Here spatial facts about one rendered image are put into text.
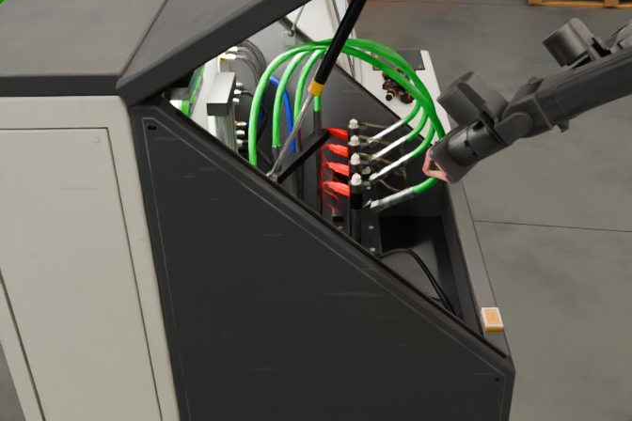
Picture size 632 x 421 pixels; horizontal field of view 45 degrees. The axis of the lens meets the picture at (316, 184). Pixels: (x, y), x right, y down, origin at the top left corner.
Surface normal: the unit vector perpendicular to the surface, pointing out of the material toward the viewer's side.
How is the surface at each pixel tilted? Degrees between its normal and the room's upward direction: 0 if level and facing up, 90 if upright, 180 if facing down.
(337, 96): 90
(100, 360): 90
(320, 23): 90
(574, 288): 0
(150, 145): 90
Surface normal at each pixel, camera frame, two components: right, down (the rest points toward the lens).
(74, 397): -0.02, 0.51
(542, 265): -0.03, -0.86
